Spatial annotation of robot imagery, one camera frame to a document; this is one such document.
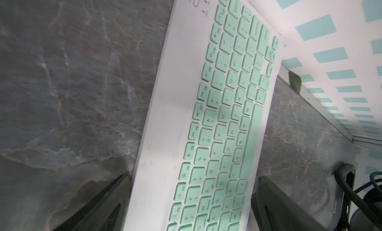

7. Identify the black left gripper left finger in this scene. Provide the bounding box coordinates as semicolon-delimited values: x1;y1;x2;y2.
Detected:
55;174;132;231

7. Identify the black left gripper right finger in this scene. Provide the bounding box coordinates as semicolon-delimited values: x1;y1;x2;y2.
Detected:
251;176;325;231

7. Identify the green key keyboard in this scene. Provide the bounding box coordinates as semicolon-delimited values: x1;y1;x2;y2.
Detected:
123;0;283;231

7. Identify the small green leaf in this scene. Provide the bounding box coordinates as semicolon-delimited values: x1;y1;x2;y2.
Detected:
288;70;302;95

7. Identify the black cable reel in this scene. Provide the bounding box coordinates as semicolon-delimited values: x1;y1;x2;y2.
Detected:
334;163;382;231

